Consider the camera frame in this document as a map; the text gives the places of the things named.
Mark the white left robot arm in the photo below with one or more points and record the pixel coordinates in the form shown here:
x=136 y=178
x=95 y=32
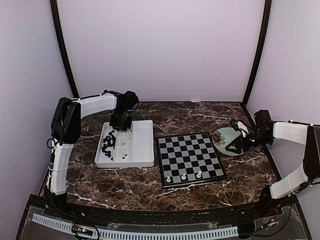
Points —
x=66 y=129

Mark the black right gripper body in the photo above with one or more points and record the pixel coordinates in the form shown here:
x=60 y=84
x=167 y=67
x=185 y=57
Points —
x=259 y=140

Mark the light blue flower plate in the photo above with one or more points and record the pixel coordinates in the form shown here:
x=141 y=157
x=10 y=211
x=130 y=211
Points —
x=222 y=137

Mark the pile of white chess pieces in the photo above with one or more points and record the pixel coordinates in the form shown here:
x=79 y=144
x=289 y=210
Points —
x=123 y=147

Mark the black and grey chessboard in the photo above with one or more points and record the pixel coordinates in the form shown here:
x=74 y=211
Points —
x=188 y=153

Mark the pile of black chess pieces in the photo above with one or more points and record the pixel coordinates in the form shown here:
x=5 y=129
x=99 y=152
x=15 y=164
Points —
x=108 y=145

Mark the white chess king piece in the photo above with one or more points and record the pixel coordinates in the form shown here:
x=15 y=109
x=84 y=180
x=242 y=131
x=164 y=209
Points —
x=199 y=174

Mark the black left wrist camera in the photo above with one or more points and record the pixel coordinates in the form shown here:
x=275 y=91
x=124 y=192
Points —
x=128 y=101

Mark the white chess pawn piece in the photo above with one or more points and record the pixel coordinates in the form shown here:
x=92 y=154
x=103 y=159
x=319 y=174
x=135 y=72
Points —
x=183 y=177

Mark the black front rail base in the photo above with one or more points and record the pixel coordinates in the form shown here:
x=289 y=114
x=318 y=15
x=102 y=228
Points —
x=241 y=215

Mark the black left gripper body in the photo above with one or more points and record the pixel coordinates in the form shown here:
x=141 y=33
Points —
x=120 y=121

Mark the white plastic parts tray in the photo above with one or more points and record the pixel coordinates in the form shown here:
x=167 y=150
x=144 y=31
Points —
x=133 y=148

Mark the white slotted cable duct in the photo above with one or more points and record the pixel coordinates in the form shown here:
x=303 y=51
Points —
x=121 y=231

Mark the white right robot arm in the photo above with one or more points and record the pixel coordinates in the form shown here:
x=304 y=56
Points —
x=297 y=152

